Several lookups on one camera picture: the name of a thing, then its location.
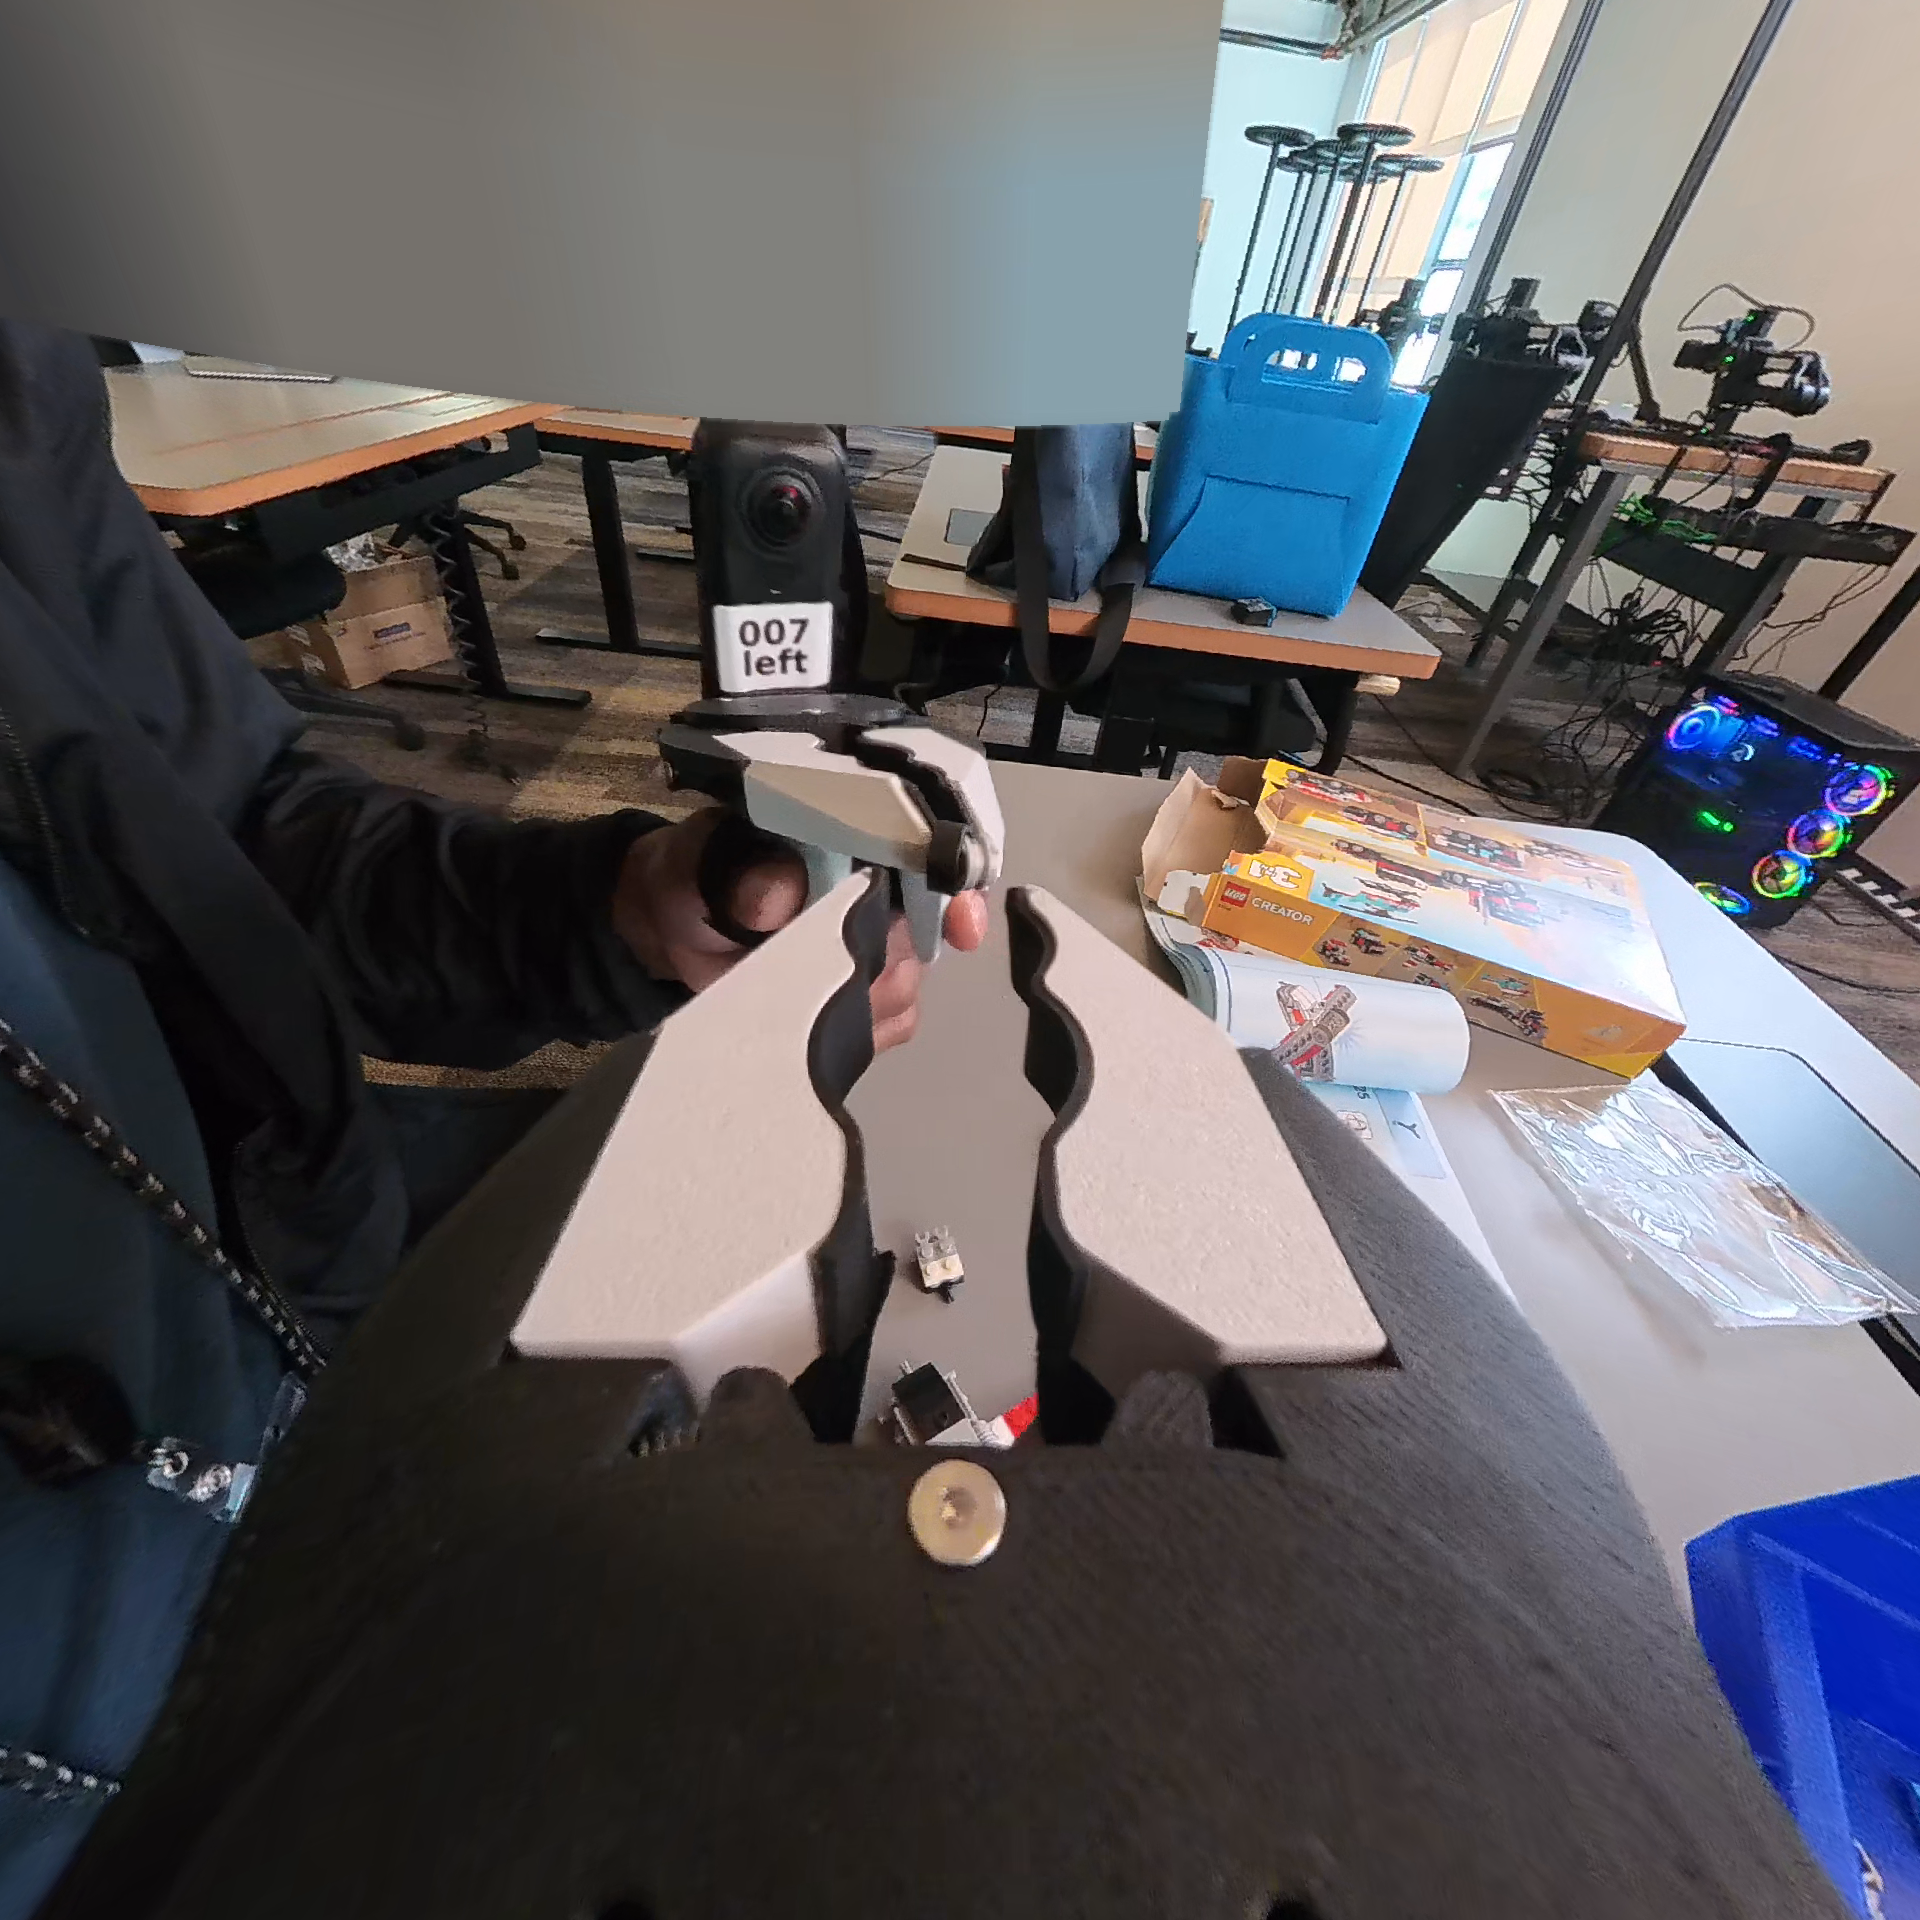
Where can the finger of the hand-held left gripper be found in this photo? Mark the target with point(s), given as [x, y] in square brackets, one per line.
[825, 811]
[960, 780]

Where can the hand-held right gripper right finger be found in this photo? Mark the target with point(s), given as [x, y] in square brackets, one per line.
[1214, 1200]

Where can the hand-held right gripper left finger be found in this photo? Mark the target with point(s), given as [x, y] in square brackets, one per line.
[690, 1200]

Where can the small black toy tyre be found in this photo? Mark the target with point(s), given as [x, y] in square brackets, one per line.
[950, 855]

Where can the toy instruction booklet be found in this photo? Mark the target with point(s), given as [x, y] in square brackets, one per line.
[1350, 1036]

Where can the blue plastic bin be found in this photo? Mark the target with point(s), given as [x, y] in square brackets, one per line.
[1816, 1651]

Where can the person's left forearm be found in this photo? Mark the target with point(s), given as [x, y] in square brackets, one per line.
[450, 915]

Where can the wooden office desk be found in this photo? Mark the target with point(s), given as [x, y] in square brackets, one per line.
[616, 430]
[270, 428]

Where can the grey office desk wood edge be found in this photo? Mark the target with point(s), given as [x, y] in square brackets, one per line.
[1350, 638]

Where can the standing desk with equipment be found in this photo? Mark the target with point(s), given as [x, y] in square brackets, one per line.
[1725, 510]

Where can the person's left hand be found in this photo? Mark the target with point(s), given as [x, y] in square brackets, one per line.
[674, 901]

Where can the small grey toy piece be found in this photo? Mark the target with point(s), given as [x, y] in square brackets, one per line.
[941, 1260]

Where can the navy backpack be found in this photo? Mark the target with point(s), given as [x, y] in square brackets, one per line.
[1066, 510]

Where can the yellow toy brick box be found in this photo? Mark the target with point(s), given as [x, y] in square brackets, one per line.
[1424, 915]

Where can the brown cardboard box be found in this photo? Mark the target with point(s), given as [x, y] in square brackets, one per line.
[383, 629]

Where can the blue felt tote bag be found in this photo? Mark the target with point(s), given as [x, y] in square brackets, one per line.
[1277, 481]

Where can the clear plastic bag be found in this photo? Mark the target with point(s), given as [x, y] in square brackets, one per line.
[1681, 1200]

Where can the white table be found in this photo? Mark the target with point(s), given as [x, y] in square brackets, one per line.
[1769, 961]

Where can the group of black bar stools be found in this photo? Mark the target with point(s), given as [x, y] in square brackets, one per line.
[1336, 166]

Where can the computer case with rainbow fans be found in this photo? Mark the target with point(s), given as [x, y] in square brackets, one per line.
[1756, 780]

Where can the tall office window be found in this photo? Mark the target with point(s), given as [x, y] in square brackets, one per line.
[1441, 136]

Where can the black camera rig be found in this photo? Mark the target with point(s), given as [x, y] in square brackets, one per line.
[1746, 368]
[1530, 331]

